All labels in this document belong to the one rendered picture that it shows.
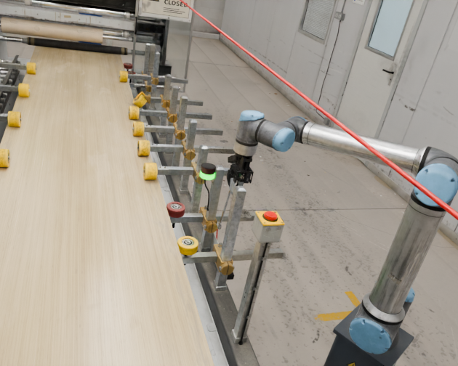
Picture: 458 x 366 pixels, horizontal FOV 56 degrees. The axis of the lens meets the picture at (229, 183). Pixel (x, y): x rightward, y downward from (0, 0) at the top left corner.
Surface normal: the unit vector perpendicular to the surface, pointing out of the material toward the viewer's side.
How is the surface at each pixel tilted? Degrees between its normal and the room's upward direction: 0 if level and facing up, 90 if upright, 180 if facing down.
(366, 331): 95
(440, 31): 90
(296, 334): 0
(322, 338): 0
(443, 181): 83
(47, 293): 0
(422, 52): 90
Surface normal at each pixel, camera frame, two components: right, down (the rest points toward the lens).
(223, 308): 0.17, -0.87
